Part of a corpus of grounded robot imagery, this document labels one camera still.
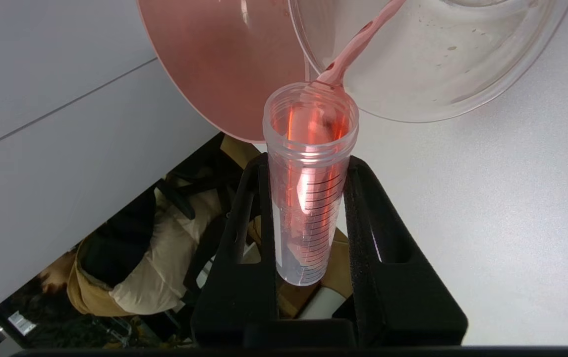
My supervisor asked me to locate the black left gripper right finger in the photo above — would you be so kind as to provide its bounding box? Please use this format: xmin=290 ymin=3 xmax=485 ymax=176
xmin=343 ymin=155 xmax=468 ymax=347

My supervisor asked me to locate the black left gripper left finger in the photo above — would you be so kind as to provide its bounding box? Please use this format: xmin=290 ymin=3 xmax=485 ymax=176
xmin=190 ymin=153 xmax=280 ymax=348

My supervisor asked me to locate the test tube with red pigment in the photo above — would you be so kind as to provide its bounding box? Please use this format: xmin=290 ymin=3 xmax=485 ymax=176
xmin=262 ymin=81 xmax=360 ymax=288

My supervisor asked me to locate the clear glass beaker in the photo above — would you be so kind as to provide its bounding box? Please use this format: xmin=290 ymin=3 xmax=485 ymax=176
xmin=287 ymin=0 xmax=568 ymax=124

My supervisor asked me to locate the brown cardboard box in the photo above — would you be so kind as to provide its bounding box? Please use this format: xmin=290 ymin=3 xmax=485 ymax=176
xmin=321 ymin=230 xmax=355 ymax=299

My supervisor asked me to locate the pink plastic bowl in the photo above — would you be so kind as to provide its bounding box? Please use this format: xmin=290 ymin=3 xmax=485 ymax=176
xmin=136 ymin=0 xmax=315 ymax=145

